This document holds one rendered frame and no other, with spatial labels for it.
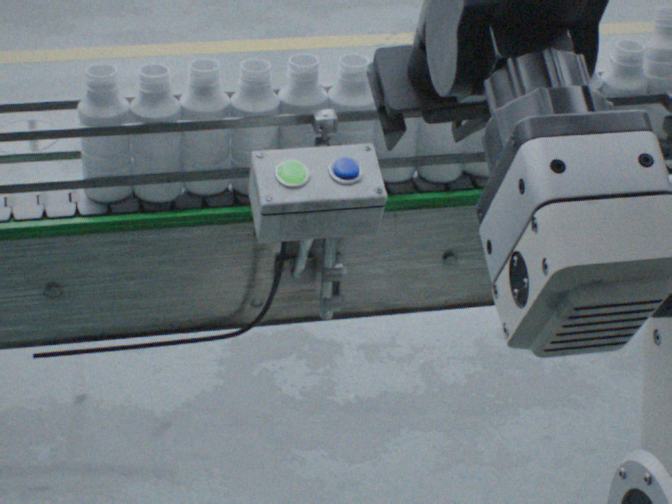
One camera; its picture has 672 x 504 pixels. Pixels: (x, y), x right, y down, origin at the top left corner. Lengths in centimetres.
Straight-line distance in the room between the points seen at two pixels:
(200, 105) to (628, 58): 53
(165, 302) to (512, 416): 137
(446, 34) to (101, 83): 70
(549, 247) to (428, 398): 214
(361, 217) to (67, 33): 316
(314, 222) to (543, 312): 68
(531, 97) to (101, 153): 82
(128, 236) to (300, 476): 119
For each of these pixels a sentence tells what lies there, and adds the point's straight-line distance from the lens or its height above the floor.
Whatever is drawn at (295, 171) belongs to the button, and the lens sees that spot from 143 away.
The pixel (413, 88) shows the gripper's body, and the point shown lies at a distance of 110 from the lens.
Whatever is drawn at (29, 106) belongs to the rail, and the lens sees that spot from 160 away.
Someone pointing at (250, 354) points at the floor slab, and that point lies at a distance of 299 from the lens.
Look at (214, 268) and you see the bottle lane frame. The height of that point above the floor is 92.
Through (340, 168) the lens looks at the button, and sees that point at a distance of 144.
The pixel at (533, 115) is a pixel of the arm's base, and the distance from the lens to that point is 83.
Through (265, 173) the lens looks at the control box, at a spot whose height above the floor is 111.
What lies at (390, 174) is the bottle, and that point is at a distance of 164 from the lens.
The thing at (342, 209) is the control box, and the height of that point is 108.
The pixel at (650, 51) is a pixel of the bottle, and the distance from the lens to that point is 172.
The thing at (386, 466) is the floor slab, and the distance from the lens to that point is 272.
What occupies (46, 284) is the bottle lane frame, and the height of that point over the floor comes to 91.
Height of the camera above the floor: 182
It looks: 33 degrees down
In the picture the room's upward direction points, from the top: 3 degrees clockwise
